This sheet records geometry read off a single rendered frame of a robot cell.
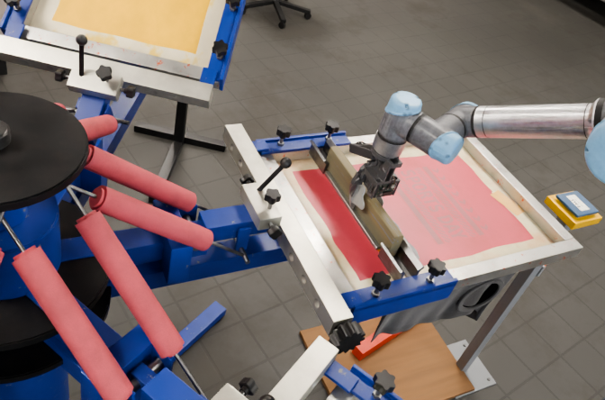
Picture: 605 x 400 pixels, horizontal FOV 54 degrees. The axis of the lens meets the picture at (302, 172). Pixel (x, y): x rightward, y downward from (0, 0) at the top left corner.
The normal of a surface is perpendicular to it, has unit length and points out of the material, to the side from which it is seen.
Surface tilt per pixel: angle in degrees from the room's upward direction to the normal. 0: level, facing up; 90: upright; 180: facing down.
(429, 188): 0
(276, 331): 0
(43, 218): 0
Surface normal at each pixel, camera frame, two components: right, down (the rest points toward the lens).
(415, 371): 0.22, -0.75
